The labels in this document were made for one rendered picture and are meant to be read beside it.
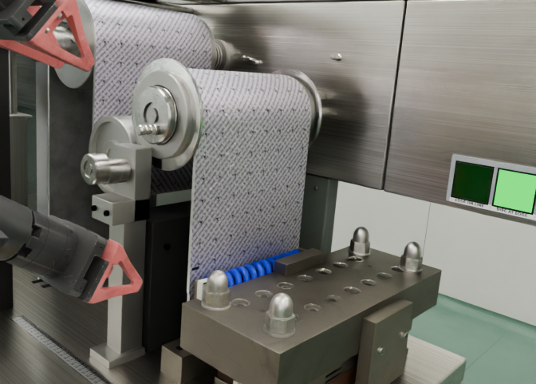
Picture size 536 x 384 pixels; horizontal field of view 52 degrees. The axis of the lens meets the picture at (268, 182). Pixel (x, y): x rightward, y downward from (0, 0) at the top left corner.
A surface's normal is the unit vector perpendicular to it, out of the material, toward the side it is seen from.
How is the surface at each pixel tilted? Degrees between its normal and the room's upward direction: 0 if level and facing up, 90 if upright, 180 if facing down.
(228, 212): 90
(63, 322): 0
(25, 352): 0
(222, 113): 83
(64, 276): 58
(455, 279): 90
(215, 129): 90
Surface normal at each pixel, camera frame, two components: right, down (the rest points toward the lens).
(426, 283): 0.74, 0.19
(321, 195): -0.66, 0.10
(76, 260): -0.52, -0.42
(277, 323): -0.20, 0.18
